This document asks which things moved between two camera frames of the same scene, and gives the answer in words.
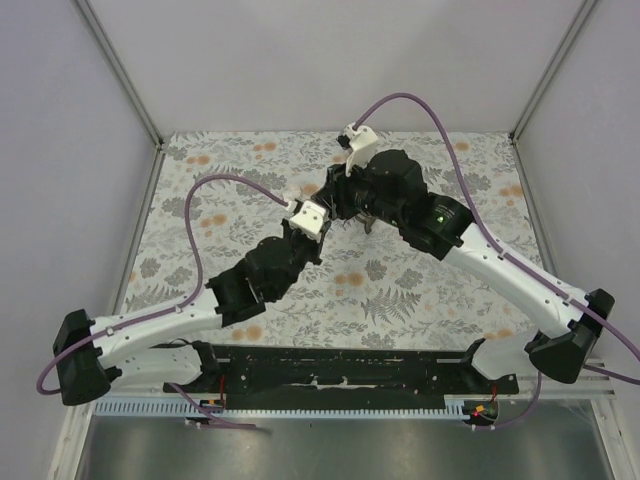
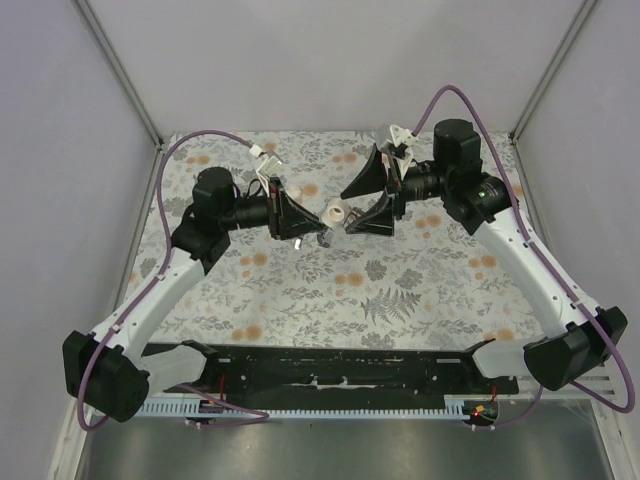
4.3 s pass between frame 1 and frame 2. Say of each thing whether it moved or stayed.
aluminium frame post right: stayed
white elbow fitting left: stayed
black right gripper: moved
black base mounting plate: stayed
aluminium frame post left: stayed
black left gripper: moved
